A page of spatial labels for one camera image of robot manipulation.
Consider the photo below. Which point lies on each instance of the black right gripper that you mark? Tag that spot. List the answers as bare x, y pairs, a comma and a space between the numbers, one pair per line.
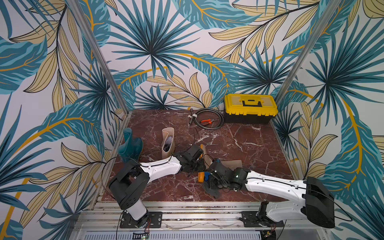
218, 178

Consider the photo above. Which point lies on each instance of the beige rubber boot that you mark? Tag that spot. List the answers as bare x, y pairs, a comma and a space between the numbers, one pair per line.
168, 144
233, 164

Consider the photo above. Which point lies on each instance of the teal rubber boot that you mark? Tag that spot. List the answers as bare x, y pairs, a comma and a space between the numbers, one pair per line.
132, 148

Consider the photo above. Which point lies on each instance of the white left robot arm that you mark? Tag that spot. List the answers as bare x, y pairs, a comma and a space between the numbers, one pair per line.
128, 185

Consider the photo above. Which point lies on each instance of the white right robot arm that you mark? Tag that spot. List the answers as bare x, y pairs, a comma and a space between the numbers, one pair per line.
303, 199

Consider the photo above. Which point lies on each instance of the yellow and black toolbox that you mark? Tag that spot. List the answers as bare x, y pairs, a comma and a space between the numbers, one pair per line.
249, 109

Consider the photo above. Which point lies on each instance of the red handled pliers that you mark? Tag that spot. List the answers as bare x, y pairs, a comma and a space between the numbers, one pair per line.
207, 122

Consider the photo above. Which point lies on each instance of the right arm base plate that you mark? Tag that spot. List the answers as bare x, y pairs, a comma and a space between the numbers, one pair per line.
251, 219

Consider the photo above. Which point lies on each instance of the aluminium mounting rail frame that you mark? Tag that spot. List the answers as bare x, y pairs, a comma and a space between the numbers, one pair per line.
190, 221

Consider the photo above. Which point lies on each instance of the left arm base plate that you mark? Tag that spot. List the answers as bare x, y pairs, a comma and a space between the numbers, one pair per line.
151, 219

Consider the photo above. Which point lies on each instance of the left aluminium corner post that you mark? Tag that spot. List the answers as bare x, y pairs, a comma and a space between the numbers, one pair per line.
89, 35

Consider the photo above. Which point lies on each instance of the aluminium corner post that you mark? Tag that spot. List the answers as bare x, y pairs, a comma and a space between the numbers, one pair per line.
306, 41
89, 35

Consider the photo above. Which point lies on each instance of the right aluminium corner post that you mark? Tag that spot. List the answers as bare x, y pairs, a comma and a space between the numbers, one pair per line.
306, 41

